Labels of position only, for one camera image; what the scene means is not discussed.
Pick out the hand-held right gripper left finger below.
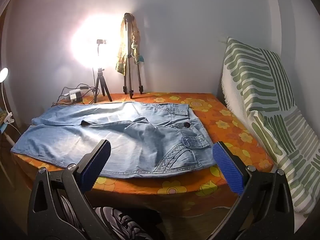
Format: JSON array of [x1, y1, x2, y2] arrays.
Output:
[[27, 139, 112, 240]]

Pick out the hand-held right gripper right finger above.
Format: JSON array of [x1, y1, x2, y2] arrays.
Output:
[[212, 141, 294, 240]]

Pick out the light blue denim pants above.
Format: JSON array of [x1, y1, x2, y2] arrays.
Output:
[[10, 101, 217, 180]]

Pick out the orange floral tablecloth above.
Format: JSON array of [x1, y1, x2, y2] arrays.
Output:
[[11, 92, 275, 217]]

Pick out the person's striped trouser leg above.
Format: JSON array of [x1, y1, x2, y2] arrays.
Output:
[[60, 195, 163, 240]]

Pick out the white power strip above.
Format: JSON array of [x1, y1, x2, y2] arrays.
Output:
[[64, 88, 83, 103]]

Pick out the green striped white pillow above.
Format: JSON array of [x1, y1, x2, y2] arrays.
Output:
[[221, 36, 320, 214]]

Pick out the small black tripod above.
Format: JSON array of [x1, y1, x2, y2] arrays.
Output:
[[94, 67, 113, 103]]

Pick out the colourful patterned scarf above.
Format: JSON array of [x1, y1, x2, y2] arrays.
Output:
[[115, 17, 145, 76]]

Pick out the tall bronze tripod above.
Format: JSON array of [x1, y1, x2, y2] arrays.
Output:
[[122, 13, 144, 99]]

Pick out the black gooseneck phone holder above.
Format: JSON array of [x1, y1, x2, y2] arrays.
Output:
[[96, 39, 108, 68]]

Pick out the white clip lamp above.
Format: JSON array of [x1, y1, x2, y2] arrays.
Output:
[[0, 67, 15, 124]]

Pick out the thin white lamp cable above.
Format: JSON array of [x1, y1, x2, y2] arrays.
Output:
[[10, 122, 22, 137]]

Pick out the glowing ring light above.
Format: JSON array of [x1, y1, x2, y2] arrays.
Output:
[[71, 15, 118, 69]]

